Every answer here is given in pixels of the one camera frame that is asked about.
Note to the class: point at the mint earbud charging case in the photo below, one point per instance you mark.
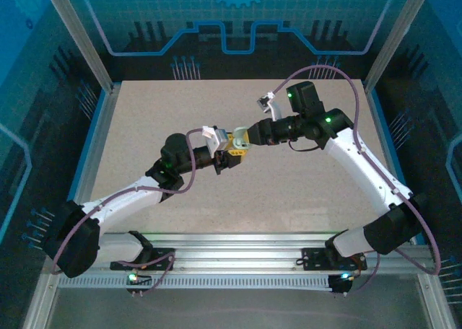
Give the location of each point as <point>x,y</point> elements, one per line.
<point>239,130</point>

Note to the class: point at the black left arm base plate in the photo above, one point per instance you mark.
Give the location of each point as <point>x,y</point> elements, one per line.
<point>159,253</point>

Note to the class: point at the small black circuit board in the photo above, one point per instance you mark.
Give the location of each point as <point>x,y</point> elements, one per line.
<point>339,284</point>
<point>137,277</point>

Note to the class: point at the aluminium frame post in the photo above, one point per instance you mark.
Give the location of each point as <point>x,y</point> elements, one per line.
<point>397,37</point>
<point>80,37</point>

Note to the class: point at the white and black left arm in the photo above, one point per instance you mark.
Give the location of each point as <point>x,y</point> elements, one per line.
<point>122,199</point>

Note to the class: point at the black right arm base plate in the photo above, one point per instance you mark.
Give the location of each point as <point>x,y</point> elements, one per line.
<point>312,258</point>

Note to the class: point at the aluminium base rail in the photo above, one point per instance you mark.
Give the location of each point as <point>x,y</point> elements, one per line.
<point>234,251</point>

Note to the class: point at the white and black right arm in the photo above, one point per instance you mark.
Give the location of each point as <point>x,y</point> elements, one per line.
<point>361,170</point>

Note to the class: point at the aluminium side rail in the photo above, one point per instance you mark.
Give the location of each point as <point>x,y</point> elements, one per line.
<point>386,145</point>
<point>101,145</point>

